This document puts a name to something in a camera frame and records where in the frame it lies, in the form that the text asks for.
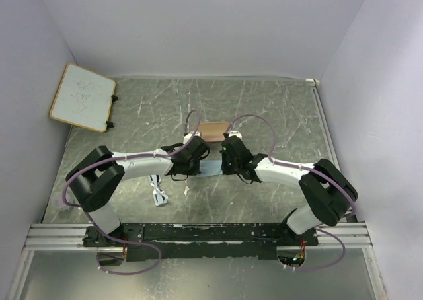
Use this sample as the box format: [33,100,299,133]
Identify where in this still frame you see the light blue cleaning cloth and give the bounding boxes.
[199,160,223,177]

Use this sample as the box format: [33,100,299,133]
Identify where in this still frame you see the pink glasses case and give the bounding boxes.
[198,121,229,143]

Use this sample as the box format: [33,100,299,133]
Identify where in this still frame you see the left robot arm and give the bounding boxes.
[66,136,210,246]

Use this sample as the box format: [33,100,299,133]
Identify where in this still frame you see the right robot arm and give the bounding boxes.
[221,135,358,246]

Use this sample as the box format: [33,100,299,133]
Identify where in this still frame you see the white sunglasses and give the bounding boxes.
[148,175,169,207]

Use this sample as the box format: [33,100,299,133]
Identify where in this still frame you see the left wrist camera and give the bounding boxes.
[183,131,201,144]

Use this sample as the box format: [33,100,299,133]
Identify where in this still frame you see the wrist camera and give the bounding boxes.
[223,131,242,139]
[183,131,201,144]

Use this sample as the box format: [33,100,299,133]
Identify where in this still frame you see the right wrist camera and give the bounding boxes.
[223,131,242,139]

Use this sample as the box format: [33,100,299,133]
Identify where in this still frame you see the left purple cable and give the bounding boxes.
[62,110,202,275]

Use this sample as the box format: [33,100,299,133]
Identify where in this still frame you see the purple cable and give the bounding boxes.
[224,114,358,272]
[62,110,202,275]

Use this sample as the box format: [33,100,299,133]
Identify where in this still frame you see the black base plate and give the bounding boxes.
[82,222,320,263]

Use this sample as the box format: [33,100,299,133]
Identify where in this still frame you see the small whiteboard with orange frame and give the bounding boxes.
[50,63,118,133]

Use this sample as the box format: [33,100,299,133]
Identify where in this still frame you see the aluminium rail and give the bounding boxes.
[24,222,373,251]

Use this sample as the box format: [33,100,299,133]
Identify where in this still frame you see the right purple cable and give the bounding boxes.
[224,114,358,272]

